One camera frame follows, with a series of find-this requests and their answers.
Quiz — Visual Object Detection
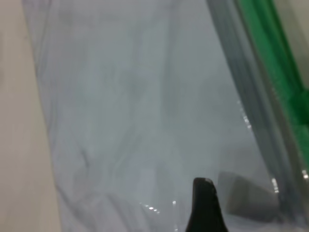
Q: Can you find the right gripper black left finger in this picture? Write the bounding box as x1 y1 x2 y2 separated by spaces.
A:
185 177 229 232

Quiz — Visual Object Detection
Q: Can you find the clear zip bag green zipper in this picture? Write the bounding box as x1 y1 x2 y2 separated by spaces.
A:
21 0 309 232

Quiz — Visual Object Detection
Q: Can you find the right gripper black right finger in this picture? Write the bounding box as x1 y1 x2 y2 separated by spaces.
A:
218 171 281 218

